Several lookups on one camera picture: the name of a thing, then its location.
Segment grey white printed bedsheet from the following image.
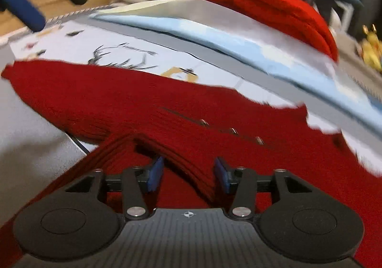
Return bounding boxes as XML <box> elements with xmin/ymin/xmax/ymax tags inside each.
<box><xmin>1</xmin><ymin>11</ymin><xmax>381</xmax><ymax>223</ymax></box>

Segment bright red folded sweater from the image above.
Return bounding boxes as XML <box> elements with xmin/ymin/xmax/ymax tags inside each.
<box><xmin>206</xmin><ymin>0</ymin><xmax>338</xmax><ymax>62</ymax></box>

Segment yellow plush toy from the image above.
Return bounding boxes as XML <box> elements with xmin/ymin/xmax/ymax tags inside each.
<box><xmin>359</xmin><ymin>24</ymin><xmax>381</xmax><ymax>73</ymax></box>

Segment dark red knit garment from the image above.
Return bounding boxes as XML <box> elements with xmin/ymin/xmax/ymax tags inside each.
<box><xmin>1</xmin><ymin>59</ymin><xmax>381</xmax><ymax>267</ymax></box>

